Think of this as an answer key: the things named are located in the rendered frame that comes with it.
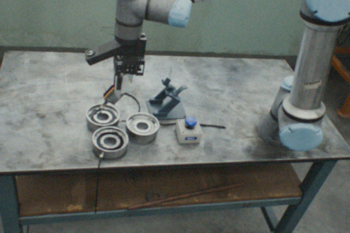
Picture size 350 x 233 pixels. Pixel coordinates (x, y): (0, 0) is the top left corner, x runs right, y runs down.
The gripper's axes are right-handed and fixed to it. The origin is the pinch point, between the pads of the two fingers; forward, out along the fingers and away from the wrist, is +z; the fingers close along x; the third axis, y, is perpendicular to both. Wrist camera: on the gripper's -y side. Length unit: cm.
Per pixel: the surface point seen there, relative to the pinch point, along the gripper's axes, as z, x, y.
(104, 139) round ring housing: 10.6, -9.7, -3.6
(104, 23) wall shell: 60, 156, 13
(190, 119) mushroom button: 5.8, -7.3, 23.3
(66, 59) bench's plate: 12.9, 37.1, -14.3
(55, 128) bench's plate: 13.0, -1.3, -17.9
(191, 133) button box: 8.8, -10.4, 23.6
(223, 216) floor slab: 94, 12, 64
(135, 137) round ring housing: 10.9, -9.1, 6.0
